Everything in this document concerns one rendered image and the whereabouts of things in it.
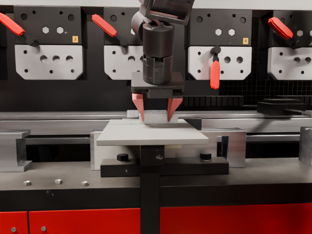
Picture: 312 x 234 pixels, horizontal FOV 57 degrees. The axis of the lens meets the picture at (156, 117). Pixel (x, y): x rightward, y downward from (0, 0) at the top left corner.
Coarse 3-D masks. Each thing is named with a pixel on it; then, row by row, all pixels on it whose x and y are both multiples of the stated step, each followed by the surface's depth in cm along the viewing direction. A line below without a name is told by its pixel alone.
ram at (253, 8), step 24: (0, 0) 64; (24, 0) 65; (48, 0) 65; (72, 0) 65; (96, 0) 66; (120, 0) 66; (216, 0) 68; (240, 0) 68; (264, 0) 68; (288, 0) 69
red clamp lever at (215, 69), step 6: (216, 48) 64; (216, 54) 65; (216, 60) 66; (216, 66) 65; (210, 72) 67; (216, 72) 65; (210, 78) 67; (216, 78) 66; (210, 84) 67; (216, 84) 66
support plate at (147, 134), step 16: (112, 128) 57; (128, 128) 57; (144, 128) 57; (160, 128) 57; (176, 128) 57; (192, 128) 57; (112, 144) 46; (128, 144) 46; (144, 144) 46; (160, 144) 46; (176, 144) 46; (192, 144) 47
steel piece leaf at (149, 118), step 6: (144, 114) 63; (150, 114) 63; (156, 114) 63; (162, 114) 63; (174, 114) 63; (144, 120) 63; (150, 120) 63; (156, 120) 63; (162, 120) 63; (174, 120) 64
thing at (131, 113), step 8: (128, 80) 71; (128, 88) 72; (128, 96) 72; (144, 96) 72; (128, 104) 72; (144, 104) 72; (152, 104) 72; (160, 104) 73; (128, 112) 73; (136, 112) 73; (144, 112) 73; (152, 112) 74; (160, 112) 74
